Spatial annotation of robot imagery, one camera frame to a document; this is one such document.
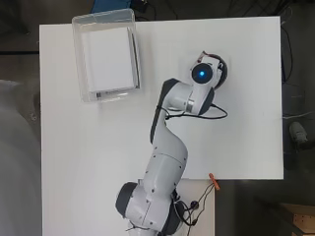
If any blue plastic lid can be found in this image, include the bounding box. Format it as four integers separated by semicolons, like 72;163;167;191
91;0;133;14

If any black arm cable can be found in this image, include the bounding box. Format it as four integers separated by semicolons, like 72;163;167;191
157;102;229;121

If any orange clamp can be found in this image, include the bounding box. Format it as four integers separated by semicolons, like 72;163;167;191
208;172;221;192

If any wooden crate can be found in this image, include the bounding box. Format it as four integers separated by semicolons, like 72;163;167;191
282;203;315;236

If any white floor cable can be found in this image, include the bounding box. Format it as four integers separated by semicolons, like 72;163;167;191
283;110;315;120

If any white flat box stand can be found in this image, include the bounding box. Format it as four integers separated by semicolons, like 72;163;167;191
178;53;232;112

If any black silver robot hand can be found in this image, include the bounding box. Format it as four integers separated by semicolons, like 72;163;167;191
196;50;226;71

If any black base cable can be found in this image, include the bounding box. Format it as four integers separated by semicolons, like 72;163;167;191
176;182;217;228

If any clear plastic box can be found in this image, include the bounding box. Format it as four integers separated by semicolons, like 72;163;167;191
71;8;142;103

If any black floor cable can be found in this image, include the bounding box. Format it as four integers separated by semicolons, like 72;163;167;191
280;24;294;84

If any person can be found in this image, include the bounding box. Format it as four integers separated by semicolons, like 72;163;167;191
283;121;315;171

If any white printed paper ream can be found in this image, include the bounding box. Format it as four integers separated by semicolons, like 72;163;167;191
80;27;136;99

